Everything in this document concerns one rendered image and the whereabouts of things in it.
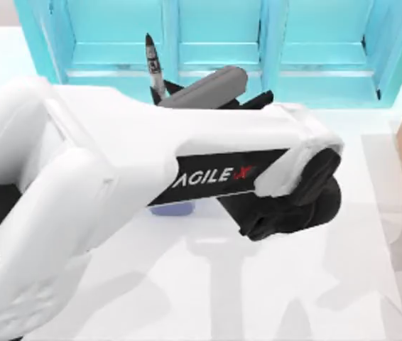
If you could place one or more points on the light blue rack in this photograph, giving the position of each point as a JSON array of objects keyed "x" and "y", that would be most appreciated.
[{"x": 222, "y": 39}]

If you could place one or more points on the small lavender block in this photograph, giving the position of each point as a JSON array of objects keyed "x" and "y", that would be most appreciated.
[{"x": 172, "y": 210}]

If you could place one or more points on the pale grey rounded box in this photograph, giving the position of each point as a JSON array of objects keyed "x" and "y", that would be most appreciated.
[{"x": 204, "y": 89}]

